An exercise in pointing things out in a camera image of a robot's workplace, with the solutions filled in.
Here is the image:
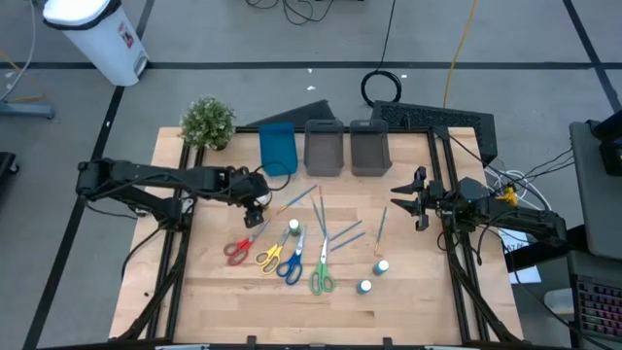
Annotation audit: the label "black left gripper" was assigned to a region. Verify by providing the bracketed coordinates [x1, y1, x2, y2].
[221, 165, 272, 229]

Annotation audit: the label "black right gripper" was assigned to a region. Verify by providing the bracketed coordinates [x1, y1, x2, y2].
[390, 165, 464, 232]

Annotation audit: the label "red handled scissors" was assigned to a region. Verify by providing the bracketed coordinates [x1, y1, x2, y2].
[223, 218, 271, 267]

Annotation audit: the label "yellow handled scissors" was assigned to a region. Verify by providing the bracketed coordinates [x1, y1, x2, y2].
[254, 227, 292, 276]

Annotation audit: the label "blue handled scissors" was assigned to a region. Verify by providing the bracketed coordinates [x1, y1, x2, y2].
[275, 226, 309, 287]

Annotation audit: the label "green handled scissors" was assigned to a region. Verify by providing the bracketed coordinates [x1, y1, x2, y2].
[309, 236, 337, 297]

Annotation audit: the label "blue plastic bin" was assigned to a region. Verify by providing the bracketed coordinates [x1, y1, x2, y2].
[258, 121, 299, 178]

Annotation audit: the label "grey translucent plastic bin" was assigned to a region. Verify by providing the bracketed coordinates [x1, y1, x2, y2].
[348, 119, 394, 178]
[303, 119, 346, 178]

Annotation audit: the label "potted green plant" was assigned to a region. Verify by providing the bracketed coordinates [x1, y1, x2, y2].
[179, 94, 238, 152]

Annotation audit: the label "black perforated panel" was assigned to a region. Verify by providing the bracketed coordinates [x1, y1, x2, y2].
[369, 99, 500, 166]

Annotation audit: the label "black triangular panel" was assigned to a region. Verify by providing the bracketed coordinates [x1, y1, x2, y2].
[246, 98, 337, 128]

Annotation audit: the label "white paper sheet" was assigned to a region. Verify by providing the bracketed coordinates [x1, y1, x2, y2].
[496, 227, 543, 286]

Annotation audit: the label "white container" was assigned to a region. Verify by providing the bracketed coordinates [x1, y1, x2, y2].
[542, 287, 576, 316]

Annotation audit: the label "grey desk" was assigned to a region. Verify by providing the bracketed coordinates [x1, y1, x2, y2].
[568, 120, 622, 262]

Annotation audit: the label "white trash bin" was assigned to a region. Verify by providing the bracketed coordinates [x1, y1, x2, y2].
[42, 0, 151, 88]

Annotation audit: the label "black desk device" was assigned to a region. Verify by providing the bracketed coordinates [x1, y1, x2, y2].
[587, 110, 622, 177]

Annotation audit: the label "backlit keyboard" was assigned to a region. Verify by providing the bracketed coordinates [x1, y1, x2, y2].
[571, 274, 622, 344]

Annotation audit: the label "grey metal stand foot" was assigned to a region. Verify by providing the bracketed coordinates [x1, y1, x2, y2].
[0, 99, 55, 121]

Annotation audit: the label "black wheeled base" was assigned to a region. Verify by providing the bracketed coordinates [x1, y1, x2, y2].
[0, 151, 20, 192]

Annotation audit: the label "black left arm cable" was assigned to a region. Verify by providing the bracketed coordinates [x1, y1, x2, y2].
[252, 162, 294, 193]

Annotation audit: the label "white cables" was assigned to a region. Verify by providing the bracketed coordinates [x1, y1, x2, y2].
[484, 163, 554, 215]

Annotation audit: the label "black coiled floor cable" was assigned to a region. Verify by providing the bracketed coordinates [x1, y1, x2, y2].
[360, 0, 403, 108]

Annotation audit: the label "yellow cable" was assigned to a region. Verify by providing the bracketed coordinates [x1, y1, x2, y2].
[441, 0, 481, 110]

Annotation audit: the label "black aluminium table frame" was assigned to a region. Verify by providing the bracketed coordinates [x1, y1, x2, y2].
[109, 124, 529, 350]

